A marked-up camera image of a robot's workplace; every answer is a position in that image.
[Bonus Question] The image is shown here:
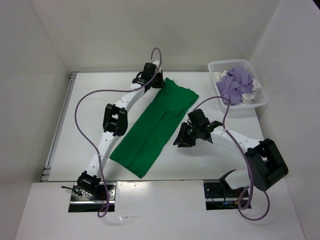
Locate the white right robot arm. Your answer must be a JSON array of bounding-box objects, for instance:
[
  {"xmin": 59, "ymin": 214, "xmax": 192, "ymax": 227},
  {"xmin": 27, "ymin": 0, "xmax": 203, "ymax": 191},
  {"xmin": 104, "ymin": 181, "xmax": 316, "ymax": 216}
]
[{"xmin": 173, "ymin": 121, "xmax": 289, "ymax": 197}]

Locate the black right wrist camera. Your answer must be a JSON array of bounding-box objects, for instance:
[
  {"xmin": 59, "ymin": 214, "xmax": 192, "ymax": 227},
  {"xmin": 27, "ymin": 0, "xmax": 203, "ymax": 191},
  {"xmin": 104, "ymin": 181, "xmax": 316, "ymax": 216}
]
[{"xmin": 187, "ymin": 109, "xmax": 223, "ymax": 132}]

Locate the white t-shirt in basket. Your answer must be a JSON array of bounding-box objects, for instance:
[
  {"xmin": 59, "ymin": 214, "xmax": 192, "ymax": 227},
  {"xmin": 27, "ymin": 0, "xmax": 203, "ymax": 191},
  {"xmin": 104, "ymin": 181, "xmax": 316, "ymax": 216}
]
[{"xmin": 213, "ymin": 70, "xmax": 262, "ymax": 105}]

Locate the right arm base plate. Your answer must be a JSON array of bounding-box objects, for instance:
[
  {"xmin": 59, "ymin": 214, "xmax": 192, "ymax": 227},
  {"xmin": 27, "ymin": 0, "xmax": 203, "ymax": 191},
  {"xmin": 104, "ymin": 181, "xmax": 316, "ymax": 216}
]
[{"xmin": 203, "ymin": 179, "xmax": 244, "ymax": 211}]

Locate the purple t-shirt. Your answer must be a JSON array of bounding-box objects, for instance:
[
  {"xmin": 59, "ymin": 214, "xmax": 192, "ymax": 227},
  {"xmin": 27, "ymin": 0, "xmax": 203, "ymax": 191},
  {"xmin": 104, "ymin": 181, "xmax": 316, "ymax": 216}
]
[{"xmin": 216, "ymin": 65, "xmax": 254, "ymax": 105}]

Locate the white plastic basket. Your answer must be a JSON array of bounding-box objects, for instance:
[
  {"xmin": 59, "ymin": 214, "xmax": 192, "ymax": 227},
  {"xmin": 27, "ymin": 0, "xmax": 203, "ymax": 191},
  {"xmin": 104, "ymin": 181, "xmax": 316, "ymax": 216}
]
[{"xmin": 207, "ymin": 59, "xmax": 269, "ymax": 109}]

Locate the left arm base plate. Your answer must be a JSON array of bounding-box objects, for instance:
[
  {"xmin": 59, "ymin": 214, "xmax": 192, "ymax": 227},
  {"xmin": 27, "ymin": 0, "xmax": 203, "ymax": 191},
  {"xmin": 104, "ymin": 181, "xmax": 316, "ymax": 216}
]
[{"xmin": 68, "ymin": 182, "xmax": 117, "ymax": 213}]

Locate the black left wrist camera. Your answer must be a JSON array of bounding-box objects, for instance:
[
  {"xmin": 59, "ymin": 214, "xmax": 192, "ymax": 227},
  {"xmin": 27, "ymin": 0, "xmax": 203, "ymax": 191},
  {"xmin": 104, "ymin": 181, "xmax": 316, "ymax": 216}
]
[{"xmin": 132, "ymin": 62, "xmax": 158, "ymax": 85}]

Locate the green t-shirt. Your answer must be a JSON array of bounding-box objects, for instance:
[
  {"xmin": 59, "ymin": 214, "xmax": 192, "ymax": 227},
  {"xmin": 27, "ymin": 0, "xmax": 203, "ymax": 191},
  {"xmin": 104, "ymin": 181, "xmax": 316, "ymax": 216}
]
[{"xmin": 109, "ymin": 78, "xmax": 199, "ymax": 179}]

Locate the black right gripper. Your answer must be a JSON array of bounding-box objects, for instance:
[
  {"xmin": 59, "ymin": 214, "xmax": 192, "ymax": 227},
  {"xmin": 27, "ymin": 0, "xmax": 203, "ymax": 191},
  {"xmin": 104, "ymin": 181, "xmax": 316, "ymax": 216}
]
[{"xmin": 173, "ymin": 121, "xmax": 200, "ymax": 148}]

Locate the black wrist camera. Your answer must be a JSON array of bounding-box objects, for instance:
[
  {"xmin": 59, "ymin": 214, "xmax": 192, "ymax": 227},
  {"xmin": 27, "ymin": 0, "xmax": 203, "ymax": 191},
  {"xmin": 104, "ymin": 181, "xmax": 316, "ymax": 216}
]
[
  {"xmin": 187, "ymin": 109, "xmax": 223, "ymax": 132},
  {"xmin": 132, "ymin": 62, "xmax": 158, "ymax": 85}
]

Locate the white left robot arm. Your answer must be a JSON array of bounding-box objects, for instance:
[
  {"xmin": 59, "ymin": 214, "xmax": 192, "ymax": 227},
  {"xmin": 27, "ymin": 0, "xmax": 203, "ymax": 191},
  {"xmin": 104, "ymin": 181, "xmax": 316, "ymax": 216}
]
[{"xmin": 77, "ymin": 67, "xmax": 165, "ymax": 200}]

